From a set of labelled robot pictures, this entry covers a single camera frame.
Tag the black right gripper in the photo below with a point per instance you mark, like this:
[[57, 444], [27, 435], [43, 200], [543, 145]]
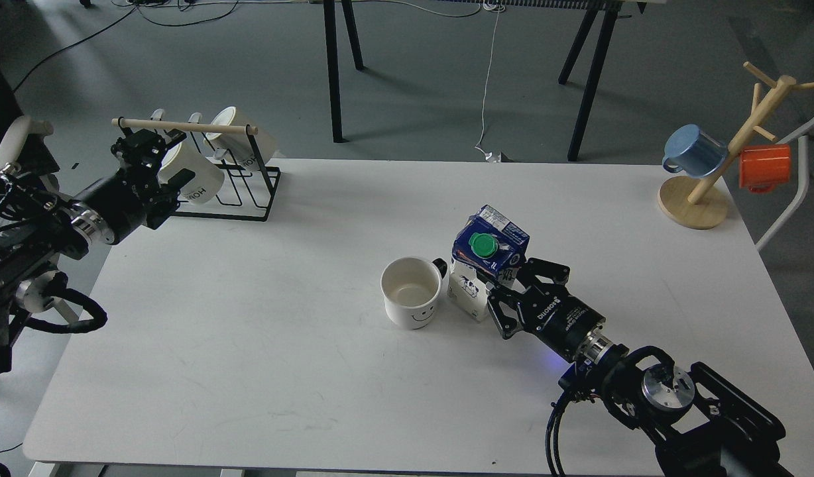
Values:
[[545, 308]]

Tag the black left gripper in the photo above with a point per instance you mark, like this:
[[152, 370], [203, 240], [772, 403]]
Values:
[[111, 209]]

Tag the blue white milk carton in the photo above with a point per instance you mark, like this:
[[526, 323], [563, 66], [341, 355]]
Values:
[[489, 246]]

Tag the white smiley face mug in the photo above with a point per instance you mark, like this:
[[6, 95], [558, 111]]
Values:
[[411, 289]]

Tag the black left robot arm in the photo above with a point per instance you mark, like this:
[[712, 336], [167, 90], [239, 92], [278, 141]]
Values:
[[39, 228]]

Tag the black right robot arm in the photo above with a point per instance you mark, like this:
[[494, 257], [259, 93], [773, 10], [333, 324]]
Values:
[[700, 423]]

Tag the front white mug on rack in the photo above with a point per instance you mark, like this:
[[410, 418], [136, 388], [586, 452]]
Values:
[[208, 179]]

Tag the wooden mug tree stand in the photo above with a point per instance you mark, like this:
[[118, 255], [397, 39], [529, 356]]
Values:
[[697, 203]]

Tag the blue mug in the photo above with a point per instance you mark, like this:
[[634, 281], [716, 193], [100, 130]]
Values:
[[694, 152]]

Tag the orange mug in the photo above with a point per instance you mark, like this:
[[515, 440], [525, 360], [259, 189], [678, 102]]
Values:
[[764, 167]]

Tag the black table legs left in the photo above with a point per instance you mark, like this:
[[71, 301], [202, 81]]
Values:
[[332, 65]]

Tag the black table legs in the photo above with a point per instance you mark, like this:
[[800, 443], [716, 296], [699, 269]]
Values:
[[332, 65], [611, 11]]

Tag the black table legs right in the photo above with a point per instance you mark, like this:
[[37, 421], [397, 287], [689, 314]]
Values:
[[611, 11]]

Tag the black wire mug rack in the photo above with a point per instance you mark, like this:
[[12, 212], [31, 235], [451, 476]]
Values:
[[245, 195]]

